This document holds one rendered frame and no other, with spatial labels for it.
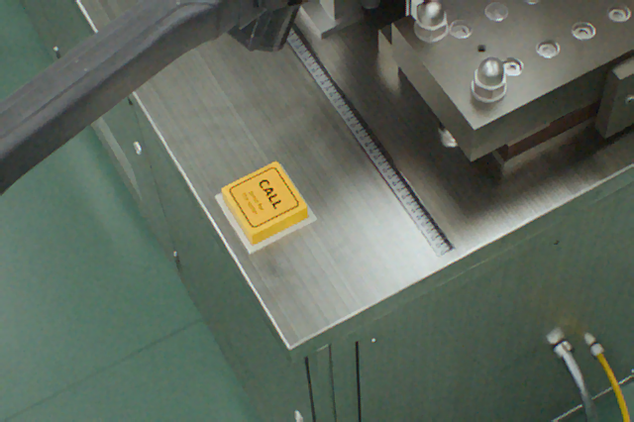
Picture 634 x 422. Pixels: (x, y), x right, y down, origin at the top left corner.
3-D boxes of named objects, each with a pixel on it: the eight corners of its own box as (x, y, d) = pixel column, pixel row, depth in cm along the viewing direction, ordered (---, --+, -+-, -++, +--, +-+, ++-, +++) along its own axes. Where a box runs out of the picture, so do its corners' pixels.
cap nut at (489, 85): (464, 83, 131) (466, 56, 127) (493, 68, 132) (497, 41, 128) (483, 108, 130) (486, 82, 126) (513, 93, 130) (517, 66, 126)
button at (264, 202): (222, 198, 141) (220, 187, 139) (278, 170, 142) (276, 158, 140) (252, 247, 138) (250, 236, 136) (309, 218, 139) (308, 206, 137)
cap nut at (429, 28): (406, 25, 135) (407, -3, 132) (436, 11, 136) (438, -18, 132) (425, 49, 134) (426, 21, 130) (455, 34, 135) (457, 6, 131)
